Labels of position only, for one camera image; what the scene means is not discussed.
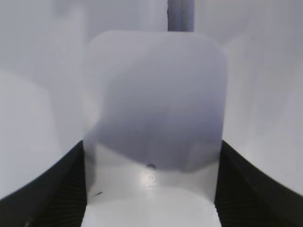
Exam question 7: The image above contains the white rectangular whiteboard eraser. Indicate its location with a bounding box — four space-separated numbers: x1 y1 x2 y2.
82 31 227 227

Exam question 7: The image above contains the white whiteboard with grey frame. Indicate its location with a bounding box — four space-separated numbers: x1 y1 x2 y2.
0 0 303 198

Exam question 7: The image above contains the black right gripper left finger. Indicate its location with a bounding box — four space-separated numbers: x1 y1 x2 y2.
0 141 87 227

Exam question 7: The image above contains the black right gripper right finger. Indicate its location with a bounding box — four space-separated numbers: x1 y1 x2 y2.
214 141 303 227

